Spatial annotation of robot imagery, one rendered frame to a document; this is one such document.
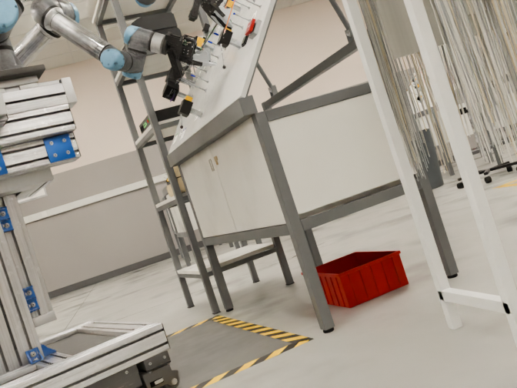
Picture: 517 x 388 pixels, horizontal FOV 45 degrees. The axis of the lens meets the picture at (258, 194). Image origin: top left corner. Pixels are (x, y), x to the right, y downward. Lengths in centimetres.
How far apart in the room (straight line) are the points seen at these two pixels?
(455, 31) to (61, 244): 871
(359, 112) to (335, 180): 28
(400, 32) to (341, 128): 53
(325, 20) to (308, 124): 869
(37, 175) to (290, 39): 860
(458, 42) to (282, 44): 910
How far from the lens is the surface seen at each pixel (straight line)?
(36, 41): 274
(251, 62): 222
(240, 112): 218
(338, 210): 224
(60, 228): 984
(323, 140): 226
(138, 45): 248
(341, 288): 249
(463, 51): 152
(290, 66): 1050
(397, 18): 191
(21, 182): 229
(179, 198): 331
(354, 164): 230
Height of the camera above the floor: 54
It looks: level
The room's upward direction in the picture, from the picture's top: 18 degrees counter-clockwise
